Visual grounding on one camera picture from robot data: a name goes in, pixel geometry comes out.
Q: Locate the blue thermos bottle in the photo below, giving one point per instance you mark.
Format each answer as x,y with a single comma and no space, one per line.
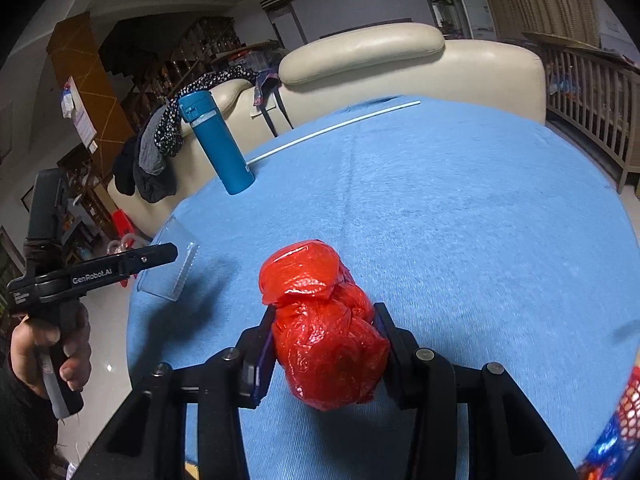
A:
220,150

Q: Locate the red plastic stool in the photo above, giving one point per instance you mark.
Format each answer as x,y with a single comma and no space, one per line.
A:
120,220

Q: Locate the wall calendar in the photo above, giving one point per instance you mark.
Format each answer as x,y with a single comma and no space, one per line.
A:
82,120

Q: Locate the patterned cloth bag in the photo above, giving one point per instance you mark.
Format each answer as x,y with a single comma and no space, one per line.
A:
267,87

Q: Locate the person's left hand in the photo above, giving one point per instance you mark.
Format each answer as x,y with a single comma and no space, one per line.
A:
25,350

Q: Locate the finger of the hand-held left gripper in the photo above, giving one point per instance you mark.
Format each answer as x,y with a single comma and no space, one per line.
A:
150,257

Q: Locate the thin white rod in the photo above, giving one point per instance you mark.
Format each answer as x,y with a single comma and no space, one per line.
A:
410,105

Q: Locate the cream leather sofa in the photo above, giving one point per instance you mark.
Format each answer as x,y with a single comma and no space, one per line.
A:
360,55

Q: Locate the red plastic bag ball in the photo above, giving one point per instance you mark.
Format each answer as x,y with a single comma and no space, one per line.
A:
325,340

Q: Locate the person's left forearm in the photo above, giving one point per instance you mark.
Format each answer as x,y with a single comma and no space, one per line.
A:
20,425

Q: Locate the blue snack packet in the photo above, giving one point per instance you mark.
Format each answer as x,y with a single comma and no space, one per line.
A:
607,440

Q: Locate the wooden staircase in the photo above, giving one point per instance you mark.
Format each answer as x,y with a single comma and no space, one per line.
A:
175,50

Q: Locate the red plastic basket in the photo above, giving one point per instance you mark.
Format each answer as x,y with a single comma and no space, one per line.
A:
632,400

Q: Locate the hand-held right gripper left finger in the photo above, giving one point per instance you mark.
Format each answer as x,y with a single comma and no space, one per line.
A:
262,360

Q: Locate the wooden crib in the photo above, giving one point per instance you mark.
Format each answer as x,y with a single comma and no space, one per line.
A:
590,110

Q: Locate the grey garment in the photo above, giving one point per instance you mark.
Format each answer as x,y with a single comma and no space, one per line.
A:
150,155

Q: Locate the white standing air conditioner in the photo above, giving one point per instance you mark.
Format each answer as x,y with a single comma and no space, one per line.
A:
477,15

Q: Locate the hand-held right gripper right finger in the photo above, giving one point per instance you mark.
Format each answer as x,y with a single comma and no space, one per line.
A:
395,355

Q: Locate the dark garment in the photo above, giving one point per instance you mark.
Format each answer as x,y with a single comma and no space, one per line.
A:
155,190

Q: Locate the blue tablecloth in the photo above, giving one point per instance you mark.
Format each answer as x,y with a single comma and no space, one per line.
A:
450,235

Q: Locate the black polka dot garment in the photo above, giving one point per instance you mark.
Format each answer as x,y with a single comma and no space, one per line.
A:
170,130

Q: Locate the clear plastic packaging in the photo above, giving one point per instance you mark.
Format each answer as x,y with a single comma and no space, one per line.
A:
170,285

